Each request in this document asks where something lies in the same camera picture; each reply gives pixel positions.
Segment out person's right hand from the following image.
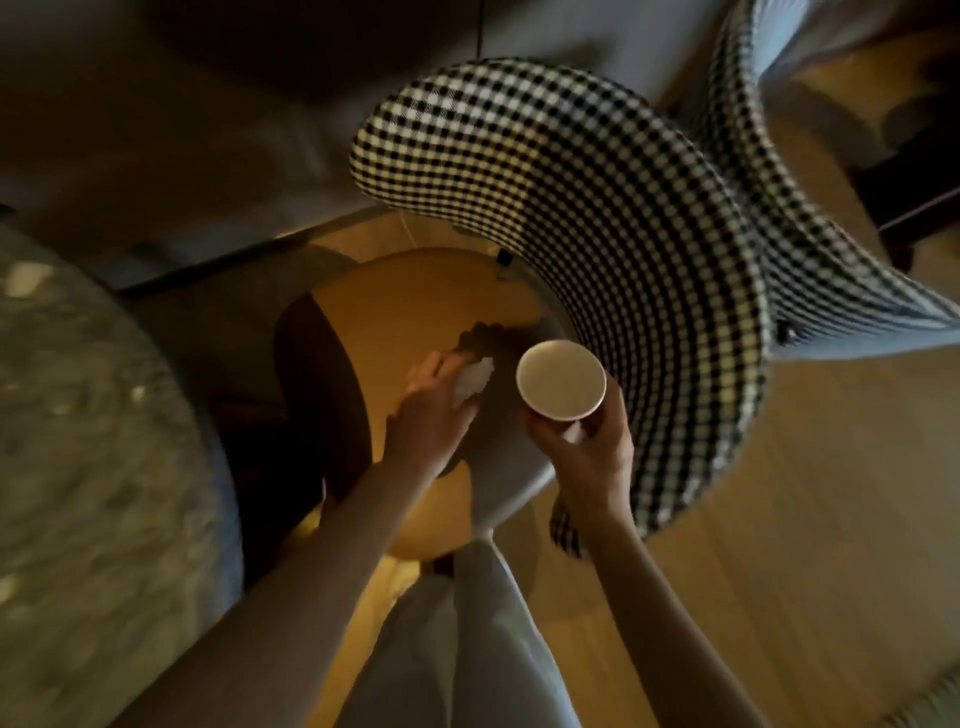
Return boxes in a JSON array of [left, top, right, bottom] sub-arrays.
[[518, 374, 637, 526]]

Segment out person's left hand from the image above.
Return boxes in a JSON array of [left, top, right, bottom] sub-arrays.
[[382, 348, 489, 481]]

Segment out white tissue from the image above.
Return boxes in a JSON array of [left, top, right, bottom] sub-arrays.
[[452, 356, 496, 410]]

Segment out red paper cup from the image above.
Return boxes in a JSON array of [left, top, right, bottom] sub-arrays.
[[515, 338, 607, 445]]

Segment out person's left forearm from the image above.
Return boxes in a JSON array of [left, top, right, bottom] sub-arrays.
[[112, 457, 444, 728]]

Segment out person's right forearm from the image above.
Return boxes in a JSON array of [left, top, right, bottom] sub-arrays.
[[569, 502, 774, 728]]

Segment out person's white trousers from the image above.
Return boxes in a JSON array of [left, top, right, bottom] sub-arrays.
[[337, 536, 583, 728]]

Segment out houndstooth back dining chair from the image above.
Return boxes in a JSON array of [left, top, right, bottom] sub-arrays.
[[689, 0, 960, 365], [273, 58, 774, 562]]

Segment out grey stone round table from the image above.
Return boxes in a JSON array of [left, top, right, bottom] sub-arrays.
[[0, 223, 245, 728]]

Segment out striped blue-green rug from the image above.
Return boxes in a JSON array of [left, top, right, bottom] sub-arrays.
[[884, 667, 960, 728]]

